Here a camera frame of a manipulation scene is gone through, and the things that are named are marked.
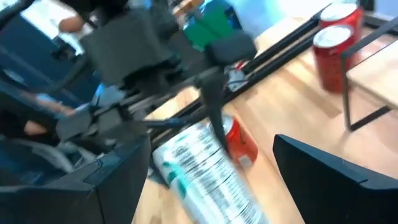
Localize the black aluminium table frame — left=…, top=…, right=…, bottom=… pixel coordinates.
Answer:
left=144, top=4, right=398, bottom=150

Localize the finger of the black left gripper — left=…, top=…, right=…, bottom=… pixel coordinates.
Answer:
left=55, top=106, right=95, bottom=143
left=198, top=71, right=231, bottom=152

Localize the black office chair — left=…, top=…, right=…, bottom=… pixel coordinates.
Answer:
left=203, top=30, right=258, bottom=66

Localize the wooden shelf black metal frame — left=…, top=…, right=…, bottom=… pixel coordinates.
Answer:
left=340, top=17, right=398, bottom=132

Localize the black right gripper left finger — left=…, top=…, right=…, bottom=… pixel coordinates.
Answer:
left=0, top=135, right=152, bottom=224

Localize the red Coca-Cola can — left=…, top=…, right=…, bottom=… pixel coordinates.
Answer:
left=319, top=1, right=364, bottom=44
left=312, top=24, right=357, bottom=94
left=222, top=114, right=259, bottom=167

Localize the green floor mat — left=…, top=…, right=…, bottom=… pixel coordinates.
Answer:
left=183, top=0, right=242, bottom=52

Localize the tall white can black lid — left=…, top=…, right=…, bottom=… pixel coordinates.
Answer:
left=152, top=121, right=271, bottom=224

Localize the person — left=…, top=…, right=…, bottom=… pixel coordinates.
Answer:
left=0, top=90, right=81, bottom=147
left=18, top=0, right=94, bottom=60

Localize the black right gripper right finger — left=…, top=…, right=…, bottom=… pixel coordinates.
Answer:
left=272, top=133, right=398, bottom=224

